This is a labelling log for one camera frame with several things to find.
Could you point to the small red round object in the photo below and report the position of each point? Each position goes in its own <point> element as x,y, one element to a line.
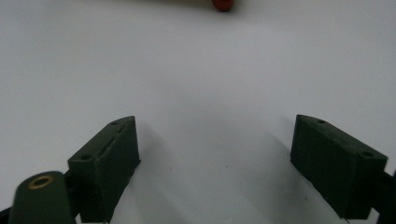
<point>223,4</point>

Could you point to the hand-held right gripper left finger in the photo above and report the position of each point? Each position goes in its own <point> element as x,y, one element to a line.
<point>102,168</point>

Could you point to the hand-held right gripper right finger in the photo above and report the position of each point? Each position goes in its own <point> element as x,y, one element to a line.
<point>336,165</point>

